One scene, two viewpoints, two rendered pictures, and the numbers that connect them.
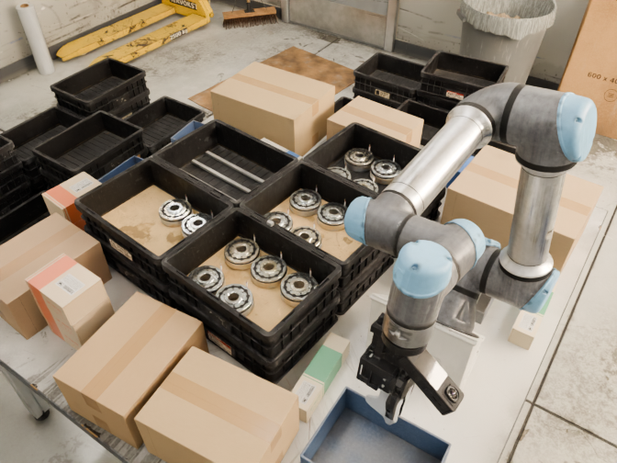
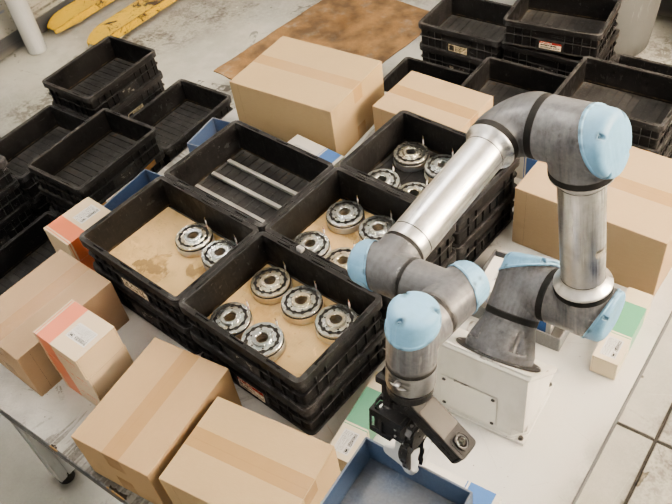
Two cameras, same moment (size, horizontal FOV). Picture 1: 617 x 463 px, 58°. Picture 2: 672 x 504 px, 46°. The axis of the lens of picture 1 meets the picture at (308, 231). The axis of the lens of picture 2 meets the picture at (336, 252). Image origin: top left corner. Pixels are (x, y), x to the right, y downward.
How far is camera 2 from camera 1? 0.36 m
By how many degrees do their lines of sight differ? 6
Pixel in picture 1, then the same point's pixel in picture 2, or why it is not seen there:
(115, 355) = (135, 411)
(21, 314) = (33, 369)
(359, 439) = (383, 491)
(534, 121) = (556, 139)
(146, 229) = (162, 262)
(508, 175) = not seen: hidden behind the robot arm
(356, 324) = not seen: hidden behind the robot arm
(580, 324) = not seen: outside the picture
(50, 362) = (68, 420)
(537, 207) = (578, 226)
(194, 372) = (220, 425)
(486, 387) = (560, 426)
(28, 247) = (34, 293)
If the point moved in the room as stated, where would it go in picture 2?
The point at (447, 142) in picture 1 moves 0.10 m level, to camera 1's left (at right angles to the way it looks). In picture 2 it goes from (458, 171) to (398, 175)
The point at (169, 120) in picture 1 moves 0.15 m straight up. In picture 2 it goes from (189, 109) to (180, 80)
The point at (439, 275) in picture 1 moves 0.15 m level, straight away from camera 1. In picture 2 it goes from (424, 328) to (452, 249)
